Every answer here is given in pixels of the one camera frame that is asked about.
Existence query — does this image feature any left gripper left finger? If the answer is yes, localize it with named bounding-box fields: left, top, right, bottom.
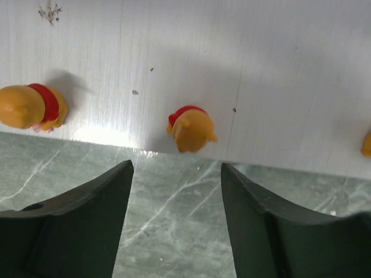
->
left=1, top=160, right=134, bottom=277

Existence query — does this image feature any orange bear toy bottom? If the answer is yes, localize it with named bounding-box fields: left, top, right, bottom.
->
left=166, top=105, right=218, bottom=153

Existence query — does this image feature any orange bear toy top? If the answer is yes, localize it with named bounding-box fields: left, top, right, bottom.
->
left=1, top=83, right=68, bottom=132

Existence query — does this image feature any white two-tier shelf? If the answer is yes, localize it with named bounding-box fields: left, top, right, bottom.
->
left=1, top=1, right=370, bottom=179

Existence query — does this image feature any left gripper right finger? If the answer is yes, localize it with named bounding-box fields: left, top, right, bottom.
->
left=221, top=163, right=370, bottom=277

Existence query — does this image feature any orange bear toy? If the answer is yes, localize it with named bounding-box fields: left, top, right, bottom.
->
left=1, top=83, right=68, bottom=132
left=361, top=133, right=371, bottom=158
left=166, top=105, right=218, bottom=153

